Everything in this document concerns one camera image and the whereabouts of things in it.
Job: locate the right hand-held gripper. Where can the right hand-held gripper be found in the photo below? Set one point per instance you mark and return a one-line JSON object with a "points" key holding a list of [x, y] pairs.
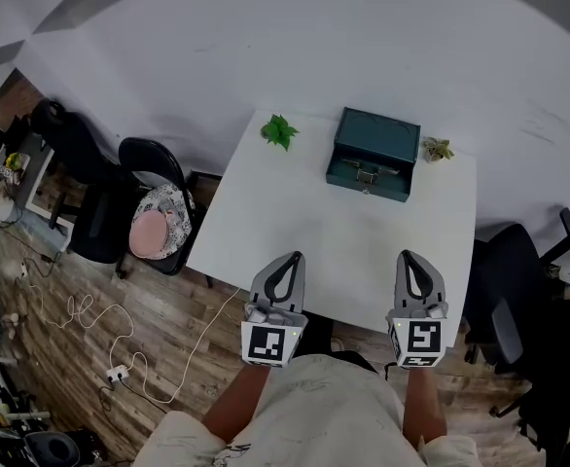
{"points": [[423, 336]]}

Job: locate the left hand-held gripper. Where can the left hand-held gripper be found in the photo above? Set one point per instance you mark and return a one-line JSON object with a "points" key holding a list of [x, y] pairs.
{"points": [[265, 343]]}

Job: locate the brass clasp tool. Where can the brass clasp tool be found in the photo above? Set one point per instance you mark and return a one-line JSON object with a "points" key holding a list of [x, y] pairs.
{"points": [[367, 175]]}

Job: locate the dark green metal box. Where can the dark green metal box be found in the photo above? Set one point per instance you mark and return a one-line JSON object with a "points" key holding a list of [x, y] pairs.
{"points": [[377, 132]]}

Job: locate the person's right forearm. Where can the person's right forearm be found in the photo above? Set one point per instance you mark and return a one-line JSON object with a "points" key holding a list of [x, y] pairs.
{"points": [[423, 406]]}

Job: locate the person's left forearm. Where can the person's left forearm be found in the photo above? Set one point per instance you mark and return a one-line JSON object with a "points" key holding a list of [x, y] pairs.
{"points": [[236, 402]]}

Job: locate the person's beige shoe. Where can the person's beige shoe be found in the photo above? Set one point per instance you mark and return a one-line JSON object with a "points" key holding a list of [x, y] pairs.
{"points": [[337, 347]]}

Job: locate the person's black shorts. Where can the person's black shorts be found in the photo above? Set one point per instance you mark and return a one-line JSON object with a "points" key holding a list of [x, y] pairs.
{"points": [[358, 358]]}

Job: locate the black office chair grey armrests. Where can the black office chair grey armrests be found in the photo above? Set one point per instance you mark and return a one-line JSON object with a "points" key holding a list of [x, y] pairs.
{"points": [[504, 261]]}

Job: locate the person's beige shirt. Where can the person's beige shirt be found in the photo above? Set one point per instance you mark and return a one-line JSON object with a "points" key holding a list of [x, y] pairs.
{"points": [[324, 411]]}

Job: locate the floral seat cushion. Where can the floral seat cushion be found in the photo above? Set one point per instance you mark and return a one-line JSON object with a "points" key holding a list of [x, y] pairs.
{"points": [[178, 200]]}

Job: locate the pink round cushion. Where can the pink round cushion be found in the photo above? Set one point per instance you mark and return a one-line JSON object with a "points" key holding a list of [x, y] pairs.
{"points": [[148, 234]]}

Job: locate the pale variegated potted plant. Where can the pale variegated potted plant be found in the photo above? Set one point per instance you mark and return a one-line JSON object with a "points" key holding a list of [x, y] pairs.
{"points": [[437, 148]]}

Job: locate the black mesh office chair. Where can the black mesh office chair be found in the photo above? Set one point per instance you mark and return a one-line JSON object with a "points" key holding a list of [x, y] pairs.
{"points": [[567, 358]]}

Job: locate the green potted plant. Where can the green potted plant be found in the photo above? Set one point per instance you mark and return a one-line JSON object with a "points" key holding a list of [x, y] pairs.
{"points": [[279, 129]]}

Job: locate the white power strip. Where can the white power strip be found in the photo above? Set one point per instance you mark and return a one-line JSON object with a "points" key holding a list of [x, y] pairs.
{"points": [[118, 374]]}

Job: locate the black high-back office chair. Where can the black high-back office chair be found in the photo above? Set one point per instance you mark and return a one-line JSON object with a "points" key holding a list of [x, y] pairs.
{"points": [[95, 231]]}

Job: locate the black folding chair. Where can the black folding chair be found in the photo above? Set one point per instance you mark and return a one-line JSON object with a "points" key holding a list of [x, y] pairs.
{"points": [[144, 151]]}

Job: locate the white side desk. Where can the white side desk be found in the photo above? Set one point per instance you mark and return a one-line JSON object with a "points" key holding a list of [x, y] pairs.
{"points": [[39, 163]]}

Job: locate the yellow desk item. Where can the yellow desk item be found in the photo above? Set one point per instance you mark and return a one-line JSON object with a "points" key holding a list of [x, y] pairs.
{"points": [[13, 160]]}

